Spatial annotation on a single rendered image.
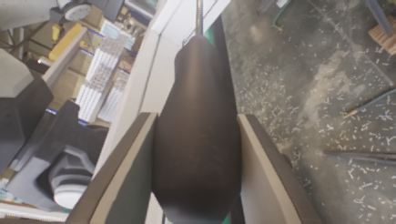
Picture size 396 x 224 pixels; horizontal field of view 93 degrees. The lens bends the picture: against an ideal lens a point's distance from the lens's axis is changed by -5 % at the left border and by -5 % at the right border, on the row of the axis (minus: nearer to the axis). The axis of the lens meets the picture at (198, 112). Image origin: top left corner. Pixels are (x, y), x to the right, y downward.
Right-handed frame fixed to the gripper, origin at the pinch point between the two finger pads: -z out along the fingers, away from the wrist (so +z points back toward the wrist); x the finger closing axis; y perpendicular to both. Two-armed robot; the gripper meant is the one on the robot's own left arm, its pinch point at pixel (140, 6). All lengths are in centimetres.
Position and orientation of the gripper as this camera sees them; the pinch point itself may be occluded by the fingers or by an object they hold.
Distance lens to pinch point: 46.3
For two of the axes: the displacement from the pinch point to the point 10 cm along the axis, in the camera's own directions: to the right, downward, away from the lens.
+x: 5.9, -5.2, -6.1
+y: 0.1, -7.6, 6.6
